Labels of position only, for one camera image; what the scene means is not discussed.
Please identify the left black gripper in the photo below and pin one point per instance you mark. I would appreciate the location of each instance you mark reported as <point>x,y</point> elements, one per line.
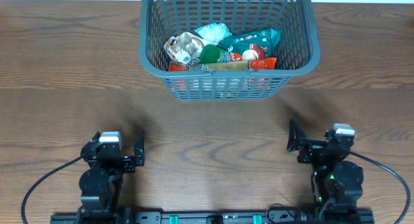
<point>114,159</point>

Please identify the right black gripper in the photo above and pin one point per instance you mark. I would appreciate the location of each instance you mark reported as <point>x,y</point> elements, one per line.
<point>318,149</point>

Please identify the orange spaghetti packet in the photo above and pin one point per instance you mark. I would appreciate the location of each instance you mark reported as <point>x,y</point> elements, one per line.
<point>250,65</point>

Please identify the green Nescafe coffee bag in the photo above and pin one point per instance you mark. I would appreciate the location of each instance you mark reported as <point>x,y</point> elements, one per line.
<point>257,44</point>

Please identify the beige snack pouch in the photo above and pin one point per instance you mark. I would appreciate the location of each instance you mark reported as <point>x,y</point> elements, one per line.
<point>185,48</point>

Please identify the green lid jar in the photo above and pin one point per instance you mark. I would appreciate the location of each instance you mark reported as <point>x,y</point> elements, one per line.
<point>214,54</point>

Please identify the teal white sachet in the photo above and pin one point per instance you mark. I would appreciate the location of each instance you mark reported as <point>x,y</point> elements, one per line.
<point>214,32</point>

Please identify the grey plastic basket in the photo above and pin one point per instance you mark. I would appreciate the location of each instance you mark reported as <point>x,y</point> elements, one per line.
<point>297,53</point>

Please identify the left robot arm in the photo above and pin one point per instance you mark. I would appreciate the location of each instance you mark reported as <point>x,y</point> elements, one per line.
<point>102,182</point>

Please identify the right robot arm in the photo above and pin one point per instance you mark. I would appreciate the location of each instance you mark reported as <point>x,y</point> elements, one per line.
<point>336,183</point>

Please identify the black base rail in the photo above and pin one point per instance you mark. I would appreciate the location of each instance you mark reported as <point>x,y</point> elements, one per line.
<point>274,215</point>

